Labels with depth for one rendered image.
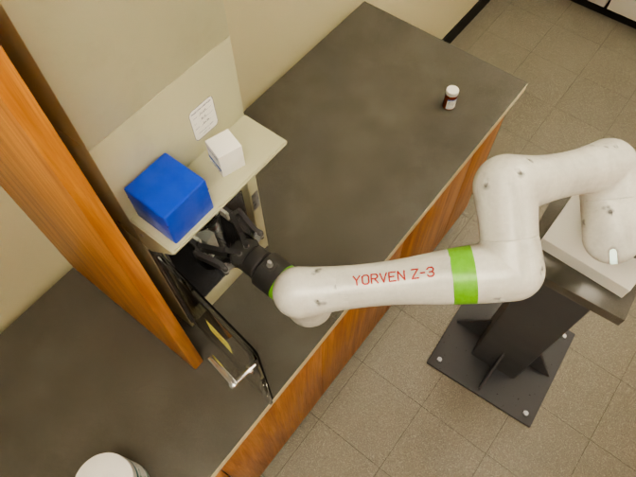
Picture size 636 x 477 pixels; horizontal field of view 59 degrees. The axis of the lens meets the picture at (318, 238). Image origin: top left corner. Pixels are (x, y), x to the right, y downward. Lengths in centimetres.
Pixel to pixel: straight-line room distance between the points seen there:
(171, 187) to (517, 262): 64
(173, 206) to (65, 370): 79
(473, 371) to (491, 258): 147
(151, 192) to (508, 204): 64
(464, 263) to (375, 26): 133
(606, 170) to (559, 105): 213
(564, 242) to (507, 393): 101
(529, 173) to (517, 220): 9
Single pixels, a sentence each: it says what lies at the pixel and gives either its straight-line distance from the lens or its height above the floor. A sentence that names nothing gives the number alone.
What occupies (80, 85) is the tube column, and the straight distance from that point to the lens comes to 87.
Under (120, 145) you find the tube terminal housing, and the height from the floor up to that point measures 168.
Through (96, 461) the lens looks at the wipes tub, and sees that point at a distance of 140.
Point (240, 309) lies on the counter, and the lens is 158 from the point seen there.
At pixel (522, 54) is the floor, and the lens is 370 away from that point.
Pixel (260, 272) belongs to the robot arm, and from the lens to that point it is 129.
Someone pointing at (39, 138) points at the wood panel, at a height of 188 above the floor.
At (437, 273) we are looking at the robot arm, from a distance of 110.
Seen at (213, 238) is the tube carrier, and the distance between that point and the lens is 142.
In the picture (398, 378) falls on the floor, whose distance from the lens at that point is 250.
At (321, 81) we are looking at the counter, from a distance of 204.
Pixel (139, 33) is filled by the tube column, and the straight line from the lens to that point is 90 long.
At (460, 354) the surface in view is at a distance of 256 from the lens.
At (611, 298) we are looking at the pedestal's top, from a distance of 177.
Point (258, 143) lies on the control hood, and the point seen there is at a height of 151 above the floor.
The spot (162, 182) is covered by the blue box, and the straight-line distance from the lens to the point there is 100.
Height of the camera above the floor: 239
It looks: 61 degrees down
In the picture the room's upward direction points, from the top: 1 degrees counter-clockwise
